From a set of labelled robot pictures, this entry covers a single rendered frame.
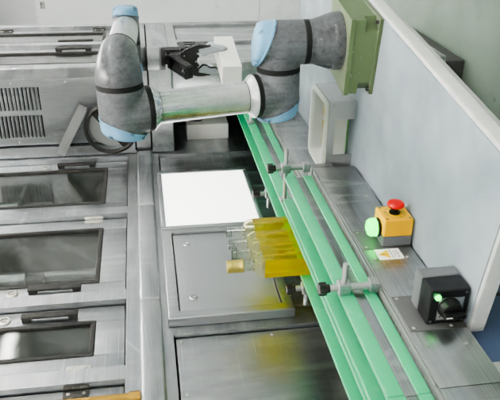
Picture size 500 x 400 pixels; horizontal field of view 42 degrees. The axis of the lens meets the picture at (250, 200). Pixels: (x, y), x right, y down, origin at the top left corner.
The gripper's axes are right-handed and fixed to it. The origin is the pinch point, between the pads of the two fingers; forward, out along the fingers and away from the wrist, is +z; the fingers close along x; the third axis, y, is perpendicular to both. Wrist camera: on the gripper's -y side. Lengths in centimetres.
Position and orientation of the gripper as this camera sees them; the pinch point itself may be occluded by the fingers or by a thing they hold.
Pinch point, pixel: (224, 59)
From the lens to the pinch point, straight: 216.2
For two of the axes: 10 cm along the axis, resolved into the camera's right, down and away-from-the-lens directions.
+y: -1.5, -5.8, 8.0
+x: -0.4, 8.1, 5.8
